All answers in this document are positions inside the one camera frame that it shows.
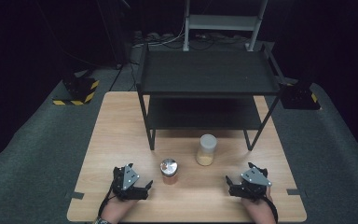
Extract yellow powder jar white lid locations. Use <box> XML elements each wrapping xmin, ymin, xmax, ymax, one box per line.
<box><xmin>196</xmin><ymin>133</ymin><xmax>218</xmax><ymax>167</ymax></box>

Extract white floor cable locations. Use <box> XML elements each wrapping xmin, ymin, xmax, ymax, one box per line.
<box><xmin>150</xmin><ymin>18</ymin><xmax>187</xmax><ymax>49</ymax></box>

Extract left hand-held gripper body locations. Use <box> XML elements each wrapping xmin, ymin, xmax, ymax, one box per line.
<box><xmin>111</xmin><ymin>164</ymin><xmax>150</xmax><ymax>202</ymax></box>

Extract black yellow striped stand base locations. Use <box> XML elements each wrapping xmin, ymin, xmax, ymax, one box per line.
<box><xmin>281</xmin><ymin>81</ymin><xmax>322</xmax><ymax>110</ymax></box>
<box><xmin>52</xmin><ymin>77</ymin><xmax>101</xmax><ymax>106</ymax></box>

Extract black two-tier metal shelf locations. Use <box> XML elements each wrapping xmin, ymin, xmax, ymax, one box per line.
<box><xmin>135</xmin><ymin>42</ymin><xmax>288</xmax><ymax>152</ymax></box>

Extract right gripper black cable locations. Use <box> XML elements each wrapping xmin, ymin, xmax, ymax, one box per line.
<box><xmin>260</xmin><ymin>195</ymin><xmax>280</xmax><ymax>224</ymax></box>

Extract grey tape strip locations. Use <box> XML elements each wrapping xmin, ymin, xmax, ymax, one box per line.
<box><xmin>64</xmin><ymin>190</ymin><xmax>85</xmax><ymax>200</ymax></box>
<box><xmin>286</xmin><ymin>188</ymin><xmax>307</xmax><ymax>196</ymax></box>

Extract person's right hand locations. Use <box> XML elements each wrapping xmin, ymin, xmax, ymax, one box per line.
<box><xmin>241</xmin><ymin>188</ymin><xmax>277</xmax><ymax>224</ymax></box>

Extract dark upright stand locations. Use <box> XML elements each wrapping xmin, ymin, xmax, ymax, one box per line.
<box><xmin>101</xmin><ymin>0</ymin><xmax>129</xmax><ymax>68</ymax></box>

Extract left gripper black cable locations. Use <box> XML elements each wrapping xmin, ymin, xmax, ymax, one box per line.
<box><xmin>97</xmin><ymin>186</ymin><xmax>117</xmax><ymax>217</ymax></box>

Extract black floor cables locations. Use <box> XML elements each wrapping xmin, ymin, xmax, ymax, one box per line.
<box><xmin>188</xmin><ymin>32</ymin><xmax>250</xmax><ymax>50</ymax></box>

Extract orange spice jar silver lid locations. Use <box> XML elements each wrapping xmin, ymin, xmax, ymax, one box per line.
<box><xmin>159</xmin><ymin>158</ymin><xmax>179</xmax><ymax>186</ymax></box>

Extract grey metal stand frame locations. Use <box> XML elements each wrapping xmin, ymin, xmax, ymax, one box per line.
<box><xmin>182</xmin><ymin>0</ymin><xmax>269</xmax><ymax>52</ymax></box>

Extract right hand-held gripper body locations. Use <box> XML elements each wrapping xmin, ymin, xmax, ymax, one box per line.
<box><xmin>229</xmin><ymin>167</ymin><xmax>273</xmax><ymax>200</ymax></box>

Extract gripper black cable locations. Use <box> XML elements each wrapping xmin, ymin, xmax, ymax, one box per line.
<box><xmin>97</xmin><ymin>186</ymin><xmax>117</xmax><ymax>217</ymax></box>
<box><xmin>260</xmin><ymin>195</ymin><xmax>280</xmax><ymax>224</ymax></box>

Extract person's left hand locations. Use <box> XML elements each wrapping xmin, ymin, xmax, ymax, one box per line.
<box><xmin>101</xmin><ymin>194</ymin><xmax>138</xmax><ymax>224</ymax></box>

